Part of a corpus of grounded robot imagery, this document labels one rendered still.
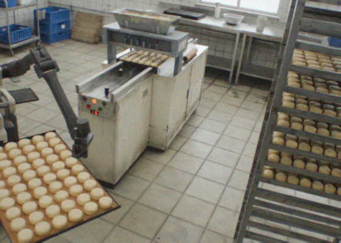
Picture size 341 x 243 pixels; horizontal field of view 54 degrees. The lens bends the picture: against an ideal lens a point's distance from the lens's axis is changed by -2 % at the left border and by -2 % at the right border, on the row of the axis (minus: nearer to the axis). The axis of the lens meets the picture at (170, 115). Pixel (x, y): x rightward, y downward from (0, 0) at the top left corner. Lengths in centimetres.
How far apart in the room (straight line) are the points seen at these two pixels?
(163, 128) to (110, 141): 74
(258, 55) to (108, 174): 393
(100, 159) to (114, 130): 32
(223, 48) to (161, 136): 321
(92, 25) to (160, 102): 416
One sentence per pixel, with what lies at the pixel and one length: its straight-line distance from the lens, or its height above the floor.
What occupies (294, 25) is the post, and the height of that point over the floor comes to 167.
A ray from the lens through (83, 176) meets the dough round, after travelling 146.
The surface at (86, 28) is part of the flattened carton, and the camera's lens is 713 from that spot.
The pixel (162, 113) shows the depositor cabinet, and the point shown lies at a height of 47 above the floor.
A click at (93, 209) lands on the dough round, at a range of 132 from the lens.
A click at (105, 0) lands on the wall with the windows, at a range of 705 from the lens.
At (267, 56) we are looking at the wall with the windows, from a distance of 604.
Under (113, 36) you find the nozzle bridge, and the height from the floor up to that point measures 108.
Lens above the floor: 187
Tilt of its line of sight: 26 degrees down
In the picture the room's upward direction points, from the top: 6 degrees clockwise
